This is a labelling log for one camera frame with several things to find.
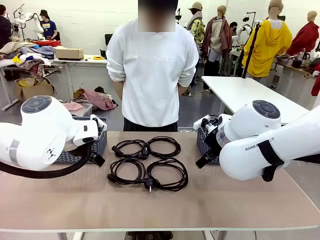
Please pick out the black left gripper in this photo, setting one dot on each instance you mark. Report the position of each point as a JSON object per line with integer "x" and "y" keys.
{"x": 100, "y": 131}

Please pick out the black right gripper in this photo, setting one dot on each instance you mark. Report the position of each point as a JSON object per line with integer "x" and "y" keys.
{"x": 212, "y": 143}

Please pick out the person's right forearm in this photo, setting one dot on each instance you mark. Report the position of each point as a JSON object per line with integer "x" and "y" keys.
{"x": 118, "y": 90}

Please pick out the person's left forearm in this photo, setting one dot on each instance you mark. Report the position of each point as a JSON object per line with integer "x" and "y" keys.
{"x": 184, "y": 90}

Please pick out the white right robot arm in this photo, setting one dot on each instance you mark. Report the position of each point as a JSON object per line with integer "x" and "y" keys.
{"x": 250, "y": 160}

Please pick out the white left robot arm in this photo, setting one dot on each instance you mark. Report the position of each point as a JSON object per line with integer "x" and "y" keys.
{"x": 37, "y": 135}

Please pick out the small white robot arm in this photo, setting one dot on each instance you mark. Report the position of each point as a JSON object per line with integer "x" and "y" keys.
{"x": 243, "y": 30}

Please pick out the blue-grey plastic basket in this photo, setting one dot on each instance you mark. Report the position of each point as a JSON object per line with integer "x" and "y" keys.
{"x": 201, "y": 145}
{"x": 100, "y": 147}

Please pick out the clear plastic storage bin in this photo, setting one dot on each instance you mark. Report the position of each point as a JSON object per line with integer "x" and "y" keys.
{"x": 86, "y": 110}

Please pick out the pink checkered cloth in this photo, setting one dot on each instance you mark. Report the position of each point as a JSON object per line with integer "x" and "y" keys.
{"x": 73, "y": 106}

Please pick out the red checkered clothes heap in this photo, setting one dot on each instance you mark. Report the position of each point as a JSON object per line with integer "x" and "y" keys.
{"x": 97, "y": 98}

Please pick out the white table leg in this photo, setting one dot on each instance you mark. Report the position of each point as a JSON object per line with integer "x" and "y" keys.
{"x": 71, "y": 236}
{"x": 211, "y": 235}

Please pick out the white rectangular table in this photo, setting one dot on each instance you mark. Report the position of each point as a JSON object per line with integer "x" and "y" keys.
{"x": 245, "y": 92}

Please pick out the open cardboard box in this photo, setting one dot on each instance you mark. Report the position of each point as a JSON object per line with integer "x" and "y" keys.
{"x": 35, "y": 91}

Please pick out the white workbench table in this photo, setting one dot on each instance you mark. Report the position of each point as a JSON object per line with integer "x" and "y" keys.
{"x": 82, "y": 62}

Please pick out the person in white sweatshirt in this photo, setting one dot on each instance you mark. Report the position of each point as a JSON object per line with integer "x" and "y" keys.
{"x": 152, "y": 75}

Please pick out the yellow tape roll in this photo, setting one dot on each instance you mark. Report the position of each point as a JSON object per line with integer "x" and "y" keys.
{"x": 98, "y": 58}

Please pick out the flat cardboard box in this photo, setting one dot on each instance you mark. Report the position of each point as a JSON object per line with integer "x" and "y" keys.
{"x": 68, "y": 53}

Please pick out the black pole stand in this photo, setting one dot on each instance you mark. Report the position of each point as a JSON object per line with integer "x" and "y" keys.
{"x": 251, "y": 47}

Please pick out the mannequin brown red shawl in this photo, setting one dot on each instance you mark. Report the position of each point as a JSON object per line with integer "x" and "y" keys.
{"x": 217, "y": 37}

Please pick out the colourful pile of clothes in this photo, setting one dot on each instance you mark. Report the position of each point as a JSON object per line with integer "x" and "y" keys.
{"x": 27, "y": 53}

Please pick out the mannequin in yellow hoodie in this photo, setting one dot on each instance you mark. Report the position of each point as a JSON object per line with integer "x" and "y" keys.
{"x": 270, "y": 47}

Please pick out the mannequin yellow patterned shirt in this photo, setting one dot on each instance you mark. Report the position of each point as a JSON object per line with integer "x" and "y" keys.
{"x": 197, "y": 27}

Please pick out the cluttered wooden desk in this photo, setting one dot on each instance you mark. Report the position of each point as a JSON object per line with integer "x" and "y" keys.
{"x": 295, "y": 62}

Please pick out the red hanging cloth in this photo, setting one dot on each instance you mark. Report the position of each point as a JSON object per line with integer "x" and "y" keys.
{"x": 316, "y": 83}

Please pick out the person blue t-shirt black hat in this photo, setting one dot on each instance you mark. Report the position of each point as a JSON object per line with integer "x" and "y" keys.
{"x": 48, "y": 27}

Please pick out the mannequin red jacket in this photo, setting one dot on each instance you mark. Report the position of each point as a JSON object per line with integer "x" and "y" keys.
{"x": 306, "y": 37}

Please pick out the person in dark top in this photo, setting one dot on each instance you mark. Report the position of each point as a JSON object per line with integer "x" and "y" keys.
{"x": 4, "y": 27}

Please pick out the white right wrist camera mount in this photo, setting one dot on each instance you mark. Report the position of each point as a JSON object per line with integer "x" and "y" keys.
{"x": 201, "y": 122}

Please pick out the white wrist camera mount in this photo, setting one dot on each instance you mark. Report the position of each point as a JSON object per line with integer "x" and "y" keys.
{"x": 98, "y": 120}
{"x": 201, "y": 122}

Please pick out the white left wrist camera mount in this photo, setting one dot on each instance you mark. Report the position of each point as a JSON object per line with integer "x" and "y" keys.
{"x": 98, "y": 120}

